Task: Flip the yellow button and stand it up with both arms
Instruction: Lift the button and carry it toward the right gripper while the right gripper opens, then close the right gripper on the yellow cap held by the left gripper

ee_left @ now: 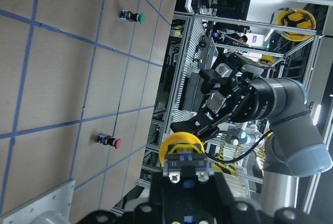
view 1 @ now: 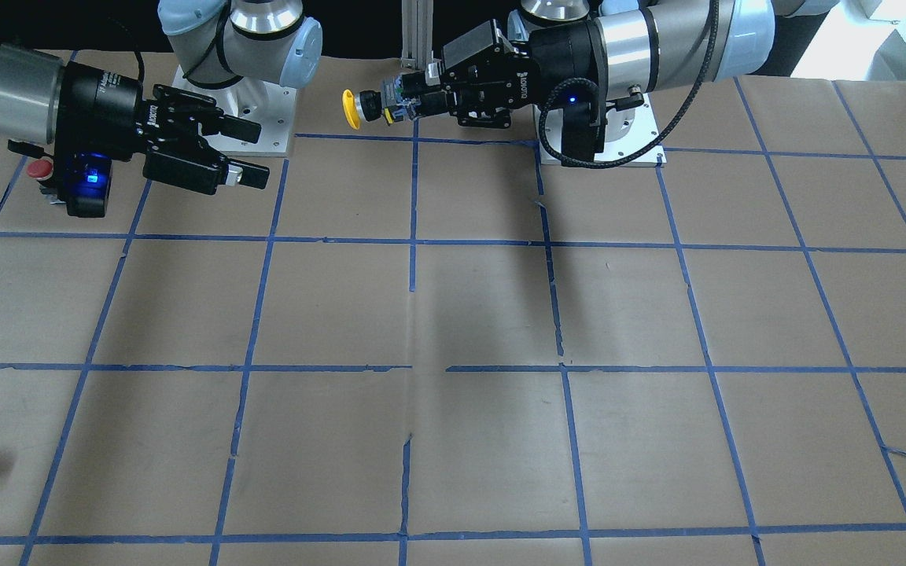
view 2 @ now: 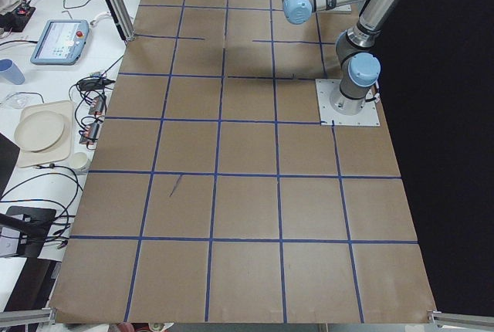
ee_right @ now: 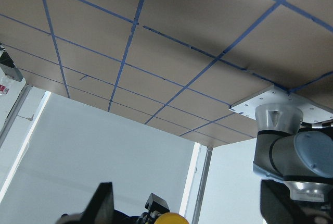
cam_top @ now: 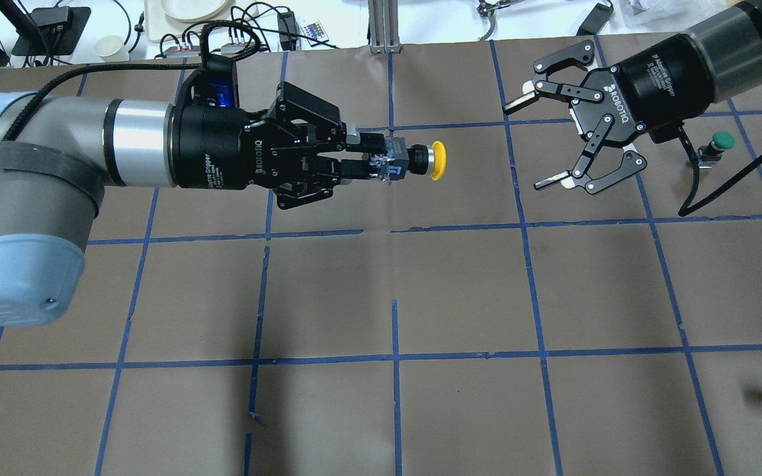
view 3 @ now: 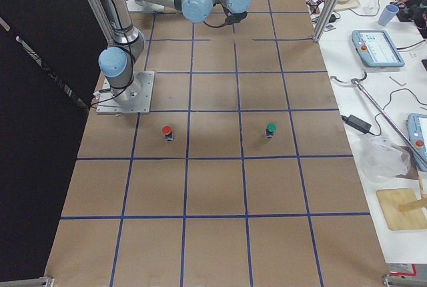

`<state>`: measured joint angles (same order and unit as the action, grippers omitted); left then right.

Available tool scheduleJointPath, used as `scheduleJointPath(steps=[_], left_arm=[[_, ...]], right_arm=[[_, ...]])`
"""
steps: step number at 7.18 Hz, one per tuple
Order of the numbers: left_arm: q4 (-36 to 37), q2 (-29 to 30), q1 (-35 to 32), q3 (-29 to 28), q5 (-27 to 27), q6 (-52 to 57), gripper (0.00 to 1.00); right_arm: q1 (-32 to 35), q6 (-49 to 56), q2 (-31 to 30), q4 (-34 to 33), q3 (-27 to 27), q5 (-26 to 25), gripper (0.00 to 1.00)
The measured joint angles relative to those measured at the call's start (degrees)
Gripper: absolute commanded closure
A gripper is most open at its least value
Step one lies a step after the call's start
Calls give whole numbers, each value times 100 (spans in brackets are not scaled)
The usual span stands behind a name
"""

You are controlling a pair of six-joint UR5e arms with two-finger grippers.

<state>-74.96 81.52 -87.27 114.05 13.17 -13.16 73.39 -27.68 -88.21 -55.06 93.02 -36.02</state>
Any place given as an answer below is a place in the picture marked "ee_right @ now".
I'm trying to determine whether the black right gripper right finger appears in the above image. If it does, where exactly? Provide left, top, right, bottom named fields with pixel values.
left=260, top=180, right=312, bottom=224

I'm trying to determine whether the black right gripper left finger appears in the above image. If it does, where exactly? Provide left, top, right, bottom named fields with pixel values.
left=79, top=182, right=114, bottom=223

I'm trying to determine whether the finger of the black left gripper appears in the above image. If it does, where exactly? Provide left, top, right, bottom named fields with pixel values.
left=143, top=193, right=170, bottom=220

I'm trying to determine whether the yellow push button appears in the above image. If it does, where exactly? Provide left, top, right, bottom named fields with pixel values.
left=154, top=213, right=189, bottom=224

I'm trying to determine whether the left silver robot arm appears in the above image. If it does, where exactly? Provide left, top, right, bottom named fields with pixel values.
left=253, top=103, right=332, bottom=223

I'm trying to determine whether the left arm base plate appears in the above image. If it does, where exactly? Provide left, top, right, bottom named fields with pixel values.
left=229, top=85, right=332, bottom=123

